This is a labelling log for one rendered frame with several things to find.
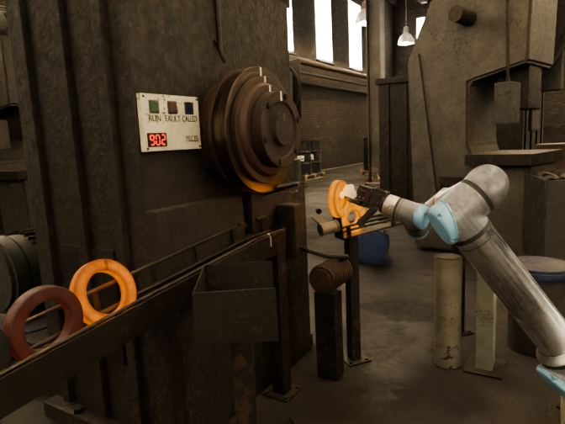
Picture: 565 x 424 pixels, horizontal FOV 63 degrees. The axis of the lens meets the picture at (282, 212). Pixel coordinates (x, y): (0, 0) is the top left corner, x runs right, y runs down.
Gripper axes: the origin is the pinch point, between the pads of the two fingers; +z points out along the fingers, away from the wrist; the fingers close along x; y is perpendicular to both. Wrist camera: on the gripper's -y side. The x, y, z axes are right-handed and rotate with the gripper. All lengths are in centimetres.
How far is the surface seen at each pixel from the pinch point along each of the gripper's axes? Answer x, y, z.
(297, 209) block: 3.2, -11.4, 15.9
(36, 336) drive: 65, -92, 99
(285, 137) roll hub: 24.4, 20.1, 16.4
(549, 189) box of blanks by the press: -168, 5, -71
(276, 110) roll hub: 27.2, 29.0, 20.9
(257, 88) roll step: 33, 35, 27
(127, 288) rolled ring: 91, -23, 18
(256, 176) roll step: 33.5, 4.8, 19.7
